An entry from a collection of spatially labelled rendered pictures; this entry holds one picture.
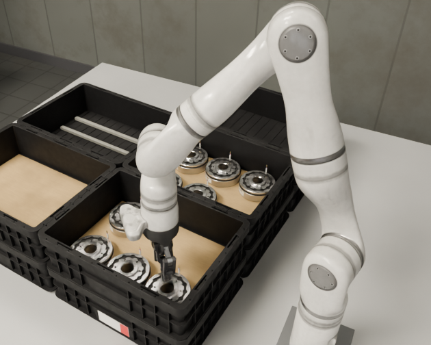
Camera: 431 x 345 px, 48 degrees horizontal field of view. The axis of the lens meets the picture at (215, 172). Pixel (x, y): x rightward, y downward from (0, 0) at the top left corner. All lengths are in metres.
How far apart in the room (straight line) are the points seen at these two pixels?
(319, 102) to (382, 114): 2.28
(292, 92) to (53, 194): 0.86
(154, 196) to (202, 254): 0.34
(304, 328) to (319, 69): 0.54
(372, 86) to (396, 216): 1.46
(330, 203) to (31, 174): 0.94
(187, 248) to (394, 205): 0.73
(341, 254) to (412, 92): 2.12
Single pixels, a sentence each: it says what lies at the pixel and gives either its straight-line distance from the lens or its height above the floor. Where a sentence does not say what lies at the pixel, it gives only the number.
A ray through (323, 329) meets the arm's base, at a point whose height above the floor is 0.90.
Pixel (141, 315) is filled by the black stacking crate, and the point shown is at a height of 0.83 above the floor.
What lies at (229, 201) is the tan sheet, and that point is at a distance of 1.35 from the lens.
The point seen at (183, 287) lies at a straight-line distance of 1.11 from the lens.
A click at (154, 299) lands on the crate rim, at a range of 1.01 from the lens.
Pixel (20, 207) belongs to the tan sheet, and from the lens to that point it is 1.41.
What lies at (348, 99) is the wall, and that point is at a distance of 3.03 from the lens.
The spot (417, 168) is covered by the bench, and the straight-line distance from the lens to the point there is 1.85.
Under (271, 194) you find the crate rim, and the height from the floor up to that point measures 0.93.
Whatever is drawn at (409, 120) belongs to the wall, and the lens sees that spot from 3.03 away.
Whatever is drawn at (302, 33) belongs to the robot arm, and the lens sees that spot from 0.72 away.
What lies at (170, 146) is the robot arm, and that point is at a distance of 0.83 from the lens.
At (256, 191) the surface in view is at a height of 0.86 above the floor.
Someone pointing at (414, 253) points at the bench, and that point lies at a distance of 1.52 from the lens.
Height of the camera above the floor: 1.73
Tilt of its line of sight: 38 degrees down
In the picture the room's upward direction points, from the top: 2 degrees clockwise
